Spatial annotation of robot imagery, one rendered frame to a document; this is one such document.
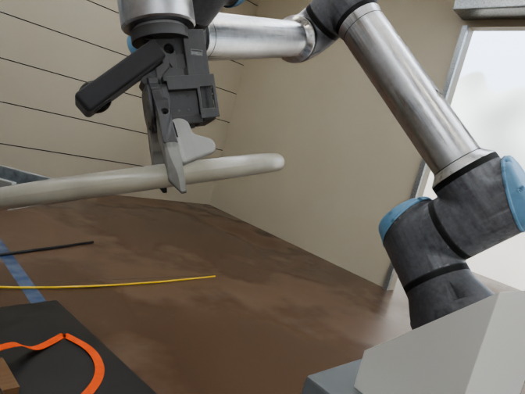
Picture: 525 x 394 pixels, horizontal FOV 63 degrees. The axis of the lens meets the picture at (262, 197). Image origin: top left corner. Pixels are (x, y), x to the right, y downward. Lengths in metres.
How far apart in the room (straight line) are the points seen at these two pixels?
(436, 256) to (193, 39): 0.69
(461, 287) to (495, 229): 0.14
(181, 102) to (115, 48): 6.03
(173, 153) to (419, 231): 0.67
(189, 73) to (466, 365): 0.70
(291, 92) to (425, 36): 2.11
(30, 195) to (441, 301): 0.77
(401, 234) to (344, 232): 4.75
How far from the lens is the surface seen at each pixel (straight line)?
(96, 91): 0.53
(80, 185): 0.56
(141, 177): 0.54
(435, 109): 1.03
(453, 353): 0.93
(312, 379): 1.04
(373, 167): 5.63
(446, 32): 5.69
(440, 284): 1.00
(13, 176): 0.98
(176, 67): 0.56
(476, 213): 0.97
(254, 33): 0.92
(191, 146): 0.50
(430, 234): 1.00
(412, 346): 0.97
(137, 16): 0.55
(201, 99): 0.53
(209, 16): 0.70
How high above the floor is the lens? 1.33
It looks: 7 degrees down
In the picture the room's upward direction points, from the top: 15 degrees clockwise
